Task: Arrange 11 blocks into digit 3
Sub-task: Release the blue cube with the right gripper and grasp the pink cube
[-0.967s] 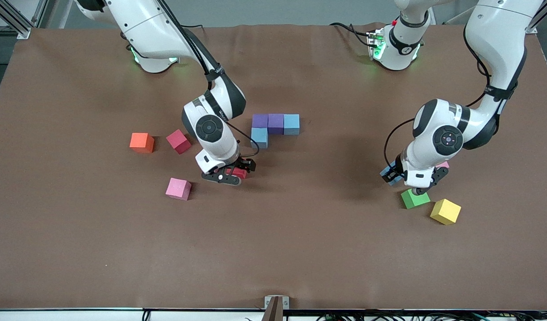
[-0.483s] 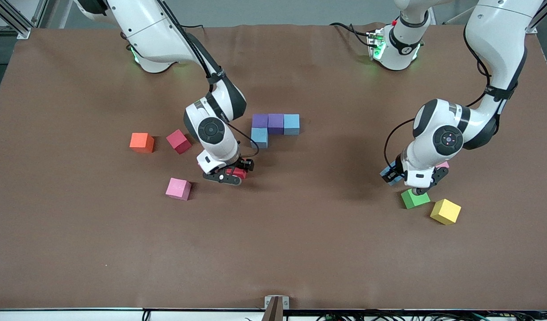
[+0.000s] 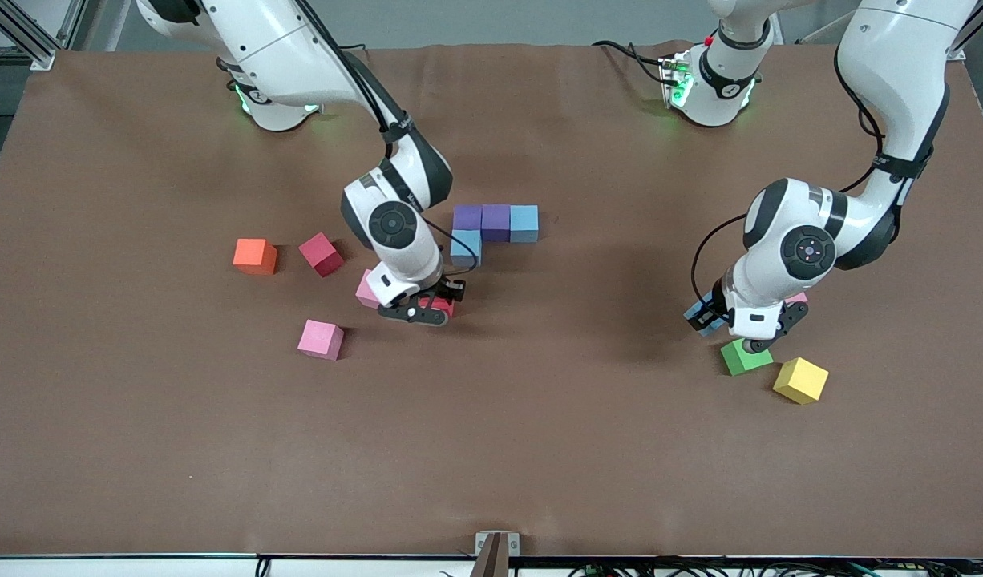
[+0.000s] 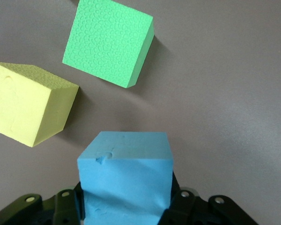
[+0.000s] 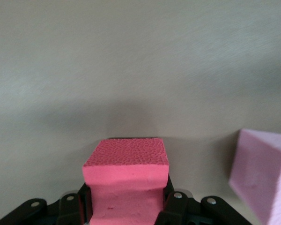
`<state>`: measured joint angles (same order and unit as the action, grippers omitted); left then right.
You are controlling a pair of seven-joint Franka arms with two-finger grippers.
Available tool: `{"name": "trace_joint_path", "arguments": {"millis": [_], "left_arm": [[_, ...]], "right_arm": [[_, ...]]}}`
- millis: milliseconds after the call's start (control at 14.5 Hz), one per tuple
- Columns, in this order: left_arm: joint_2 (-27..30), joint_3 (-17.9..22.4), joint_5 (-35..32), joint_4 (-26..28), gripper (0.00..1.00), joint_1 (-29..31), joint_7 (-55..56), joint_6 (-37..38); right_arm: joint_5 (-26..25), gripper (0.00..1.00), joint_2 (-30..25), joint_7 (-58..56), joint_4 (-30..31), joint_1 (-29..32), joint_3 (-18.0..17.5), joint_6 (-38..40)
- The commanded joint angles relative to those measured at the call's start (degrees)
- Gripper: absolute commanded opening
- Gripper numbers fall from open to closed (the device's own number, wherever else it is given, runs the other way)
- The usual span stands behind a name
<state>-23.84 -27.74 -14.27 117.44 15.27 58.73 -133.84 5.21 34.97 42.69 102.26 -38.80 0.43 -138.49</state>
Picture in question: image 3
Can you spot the crimson foam cube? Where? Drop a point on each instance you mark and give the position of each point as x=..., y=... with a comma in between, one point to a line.
x=321, y=254

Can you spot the purple foam cube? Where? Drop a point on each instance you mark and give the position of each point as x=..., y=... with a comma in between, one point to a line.
x=467, y=218
x=496, y=223

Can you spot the red foam cube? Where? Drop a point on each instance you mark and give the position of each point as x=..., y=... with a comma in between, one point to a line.
x=447, y=308

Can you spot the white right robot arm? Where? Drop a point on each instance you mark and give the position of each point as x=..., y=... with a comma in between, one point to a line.
x=283, y=48

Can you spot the light blue foam cube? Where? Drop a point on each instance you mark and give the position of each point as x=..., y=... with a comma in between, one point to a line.
x=706, y=328
x=523, y=224
x=465, y=248

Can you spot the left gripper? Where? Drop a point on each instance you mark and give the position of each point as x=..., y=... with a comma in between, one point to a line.
x=717, y=304

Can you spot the pink foam cube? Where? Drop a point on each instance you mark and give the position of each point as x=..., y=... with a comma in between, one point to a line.
x=321, y=339
x=366, y=292
x=798, y=297

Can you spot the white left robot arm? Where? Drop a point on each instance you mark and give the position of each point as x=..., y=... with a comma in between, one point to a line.
x=900, y=72

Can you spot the brown table cover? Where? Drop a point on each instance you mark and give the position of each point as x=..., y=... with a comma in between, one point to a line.
x=540, y=449

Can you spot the aluminium frame profile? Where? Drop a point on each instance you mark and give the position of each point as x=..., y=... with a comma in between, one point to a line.
x=42, y=60
x=960, y=54

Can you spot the green foam cube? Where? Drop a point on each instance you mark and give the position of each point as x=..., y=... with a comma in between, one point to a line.
x=744, y=362

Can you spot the yellow foam cube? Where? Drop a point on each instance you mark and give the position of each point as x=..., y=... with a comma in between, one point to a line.
x=800, y=380

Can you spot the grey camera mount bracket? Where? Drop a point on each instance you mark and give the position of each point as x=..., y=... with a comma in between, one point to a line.
x=497, y=553

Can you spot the orange foam cube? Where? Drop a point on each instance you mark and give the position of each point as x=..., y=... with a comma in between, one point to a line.
x=255, y=256

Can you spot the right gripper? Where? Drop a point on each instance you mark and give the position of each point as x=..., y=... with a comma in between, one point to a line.
x=446, y=288

